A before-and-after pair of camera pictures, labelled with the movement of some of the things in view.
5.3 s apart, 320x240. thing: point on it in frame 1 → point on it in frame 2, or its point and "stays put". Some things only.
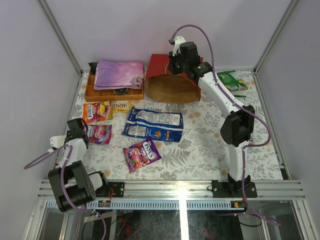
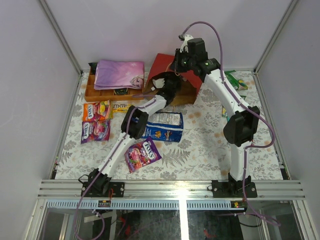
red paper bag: (162, 86) stays put
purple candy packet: (141, 154) stays put
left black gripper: (81, 132) → (155, 77)
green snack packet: (230, 82) stays put
